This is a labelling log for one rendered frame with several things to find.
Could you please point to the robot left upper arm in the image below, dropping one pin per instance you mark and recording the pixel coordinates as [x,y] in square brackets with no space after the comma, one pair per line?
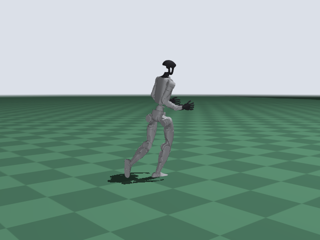
[154,88]

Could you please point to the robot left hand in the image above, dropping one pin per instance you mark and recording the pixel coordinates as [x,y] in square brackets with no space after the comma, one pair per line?
[174,101]

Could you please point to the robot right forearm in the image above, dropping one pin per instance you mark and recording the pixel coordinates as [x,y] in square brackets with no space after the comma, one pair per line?
[171,105]

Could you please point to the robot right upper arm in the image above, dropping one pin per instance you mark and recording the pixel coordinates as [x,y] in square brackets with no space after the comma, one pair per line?
[169,87]

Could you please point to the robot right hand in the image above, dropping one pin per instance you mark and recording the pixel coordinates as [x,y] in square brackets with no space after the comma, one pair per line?
[187,106]

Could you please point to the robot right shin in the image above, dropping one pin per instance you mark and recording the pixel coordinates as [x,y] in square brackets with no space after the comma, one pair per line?
[162,158]

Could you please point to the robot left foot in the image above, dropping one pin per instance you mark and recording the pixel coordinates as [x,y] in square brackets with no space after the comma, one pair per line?
[127,167]

